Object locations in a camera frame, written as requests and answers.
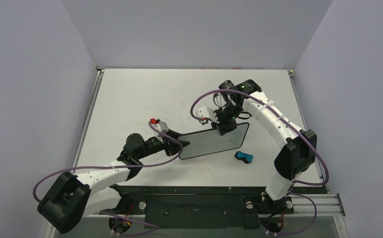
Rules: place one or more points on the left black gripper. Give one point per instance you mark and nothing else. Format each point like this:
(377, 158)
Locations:
(173, 146)

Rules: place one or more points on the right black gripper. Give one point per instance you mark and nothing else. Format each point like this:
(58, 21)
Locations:
(226, 122)

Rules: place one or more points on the black framed whiteboard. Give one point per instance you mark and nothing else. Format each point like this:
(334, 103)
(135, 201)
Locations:
(210, 141)

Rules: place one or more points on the blue heart eraser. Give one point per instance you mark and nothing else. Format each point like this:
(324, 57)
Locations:
(244, 157)

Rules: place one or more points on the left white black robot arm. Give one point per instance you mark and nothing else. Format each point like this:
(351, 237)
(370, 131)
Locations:
(93, 184)

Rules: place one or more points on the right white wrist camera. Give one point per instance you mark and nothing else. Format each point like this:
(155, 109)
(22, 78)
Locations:
(206, 115)

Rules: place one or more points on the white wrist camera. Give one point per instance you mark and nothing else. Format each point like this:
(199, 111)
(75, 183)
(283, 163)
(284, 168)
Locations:
(159, 127)
(206, 115)

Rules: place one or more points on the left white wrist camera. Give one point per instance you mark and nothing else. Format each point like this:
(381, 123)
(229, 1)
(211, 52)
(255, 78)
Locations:
(159, 127)

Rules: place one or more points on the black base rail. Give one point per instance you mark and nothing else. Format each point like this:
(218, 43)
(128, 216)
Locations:
(176, 207)

